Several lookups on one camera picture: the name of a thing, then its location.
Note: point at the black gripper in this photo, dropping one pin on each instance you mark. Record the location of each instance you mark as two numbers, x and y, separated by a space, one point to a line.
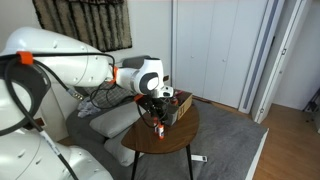
156 106

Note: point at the orange capped glue stick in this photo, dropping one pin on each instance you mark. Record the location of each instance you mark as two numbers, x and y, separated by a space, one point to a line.
155 127
161 133

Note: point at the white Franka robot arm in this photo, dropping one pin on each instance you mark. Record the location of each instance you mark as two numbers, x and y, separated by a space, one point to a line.
66 66

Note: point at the small red object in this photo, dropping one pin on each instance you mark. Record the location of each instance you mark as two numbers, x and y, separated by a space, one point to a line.
174 100

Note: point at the dark wooden side table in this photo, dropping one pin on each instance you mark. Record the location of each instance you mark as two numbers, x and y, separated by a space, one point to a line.
166 143

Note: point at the brown cardboard box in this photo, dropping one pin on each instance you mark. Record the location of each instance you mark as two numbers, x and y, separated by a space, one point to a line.
185 106

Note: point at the grey plaid pillow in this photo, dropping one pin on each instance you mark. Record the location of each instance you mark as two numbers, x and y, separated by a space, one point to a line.
113 95

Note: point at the white remote control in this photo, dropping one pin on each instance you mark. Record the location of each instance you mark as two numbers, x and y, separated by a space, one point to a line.
199 158

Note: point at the grey sofa bed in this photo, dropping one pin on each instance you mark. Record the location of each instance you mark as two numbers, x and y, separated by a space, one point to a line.
226 133

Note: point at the white wardrobe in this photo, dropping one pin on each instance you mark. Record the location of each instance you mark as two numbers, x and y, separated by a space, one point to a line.
206 50

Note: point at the white door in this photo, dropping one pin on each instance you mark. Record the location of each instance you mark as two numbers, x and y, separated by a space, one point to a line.
281 63

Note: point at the black tripod stand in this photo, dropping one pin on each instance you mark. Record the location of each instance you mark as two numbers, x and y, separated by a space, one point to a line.
313 105

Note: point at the brown shaggy wall hanging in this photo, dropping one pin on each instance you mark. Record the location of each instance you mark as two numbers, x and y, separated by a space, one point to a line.
83 23

